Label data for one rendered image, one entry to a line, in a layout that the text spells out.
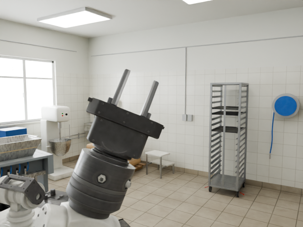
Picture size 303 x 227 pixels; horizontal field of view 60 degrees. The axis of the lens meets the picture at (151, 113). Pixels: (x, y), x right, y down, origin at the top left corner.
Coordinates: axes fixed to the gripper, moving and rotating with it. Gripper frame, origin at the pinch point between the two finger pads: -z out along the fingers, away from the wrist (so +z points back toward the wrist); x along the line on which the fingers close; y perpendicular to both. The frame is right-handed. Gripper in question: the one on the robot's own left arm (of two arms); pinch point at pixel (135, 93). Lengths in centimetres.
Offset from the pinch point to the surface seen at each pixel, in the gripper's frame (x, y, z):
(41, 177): 45, 194, 72
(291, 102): -239, 341, -124
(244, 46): -153, 390, -200
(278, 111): -232, 355, -106
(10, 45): 245, 478, -58
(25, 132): 151, 455, 81
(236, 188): -207, 354, 34
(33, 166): 52, 182, 63
